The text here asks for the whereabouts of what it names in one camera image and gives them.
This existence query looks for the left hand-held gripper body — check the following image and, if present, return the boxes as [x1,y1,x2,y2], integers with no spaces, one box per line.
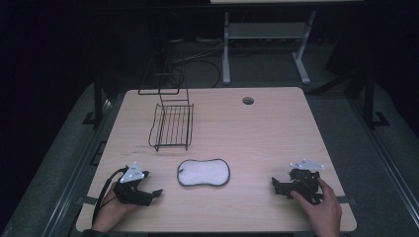
[113,161,156,207]

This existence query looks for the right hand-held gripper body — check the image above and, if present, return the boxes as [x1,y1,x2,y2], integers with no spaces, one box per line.
[278,158,325,205]

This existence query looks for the white sponge with dark edge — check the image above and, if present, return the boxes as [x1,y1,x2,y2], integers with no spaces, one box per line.
[176,158,231,188]

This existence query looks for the black wire rack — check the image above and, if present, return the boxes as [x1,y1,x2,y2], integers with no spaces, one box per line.
[137,52,195,153]

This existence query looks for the person's left hand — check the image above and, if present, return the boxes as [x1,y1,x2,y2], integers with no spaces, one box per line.
[91,182,141,233]

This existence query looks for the person's right hand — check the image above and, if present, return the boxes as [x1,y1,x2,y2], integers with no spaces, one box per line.
[290,177,343,237]

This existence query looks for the white metal stand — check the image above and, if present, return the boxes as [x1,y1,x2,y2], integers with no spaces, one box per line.
[221,10,317,86]

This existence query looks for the black cable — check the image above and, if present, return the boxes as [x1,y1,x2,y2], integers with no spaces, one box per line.
[92,167,129,225]

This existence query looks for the floor cables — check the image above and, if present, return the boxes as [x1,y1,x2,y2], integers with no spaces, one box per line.
[169,38,225,89]

